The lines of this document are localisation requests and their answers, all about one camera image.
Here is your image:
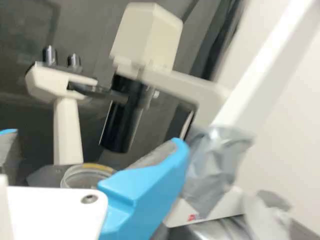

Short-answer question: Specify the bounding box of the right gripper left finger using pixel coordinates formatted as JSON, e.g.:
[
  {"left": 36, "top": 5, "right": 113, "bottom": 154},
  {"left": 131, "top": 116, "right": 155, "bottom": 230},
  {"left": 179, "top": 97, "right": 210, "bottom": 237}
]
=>
[{"left": 0, "top": 128, "right": 19, "bottom": 174}]

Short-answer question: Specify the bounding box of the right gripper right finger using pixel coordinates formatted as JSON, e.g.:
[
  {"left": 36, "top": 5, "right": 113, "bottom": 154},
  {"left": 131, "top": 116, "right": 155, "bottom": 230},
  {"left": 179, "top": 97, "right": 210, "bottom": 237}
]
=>
[{"left": 97, "top": 138, "right": 190, "bottom": 240}]

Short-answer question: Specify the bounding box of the petri dish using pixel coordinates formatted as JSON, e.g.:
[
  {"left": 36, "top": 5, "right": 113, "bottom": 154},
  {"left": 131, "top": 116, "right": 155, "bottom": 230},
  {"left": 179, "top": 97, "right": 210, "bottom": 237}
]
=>
[{"left": 60, "top": 162, "right": 117, "bottom": 190}]

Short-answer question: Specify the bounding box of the cream microscope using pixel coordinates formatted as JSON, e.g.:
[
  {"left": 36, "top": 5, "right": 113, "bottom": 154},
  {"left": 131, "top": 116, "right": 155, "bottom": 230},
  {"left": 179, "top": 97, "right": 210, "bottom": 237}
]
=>
[{"left": 24, "top": 2, "right": 248, "bottom": 222}]

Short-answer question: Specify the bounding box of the white pipette stand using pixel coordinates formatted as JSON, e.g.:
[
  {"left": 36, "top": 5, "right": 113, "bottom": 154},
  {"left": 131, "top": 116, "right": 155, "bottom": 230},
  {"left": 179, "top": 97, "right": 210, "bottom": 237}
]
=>
[{"left": 182, "top": 0, "right": 320, "bottom": 226}]

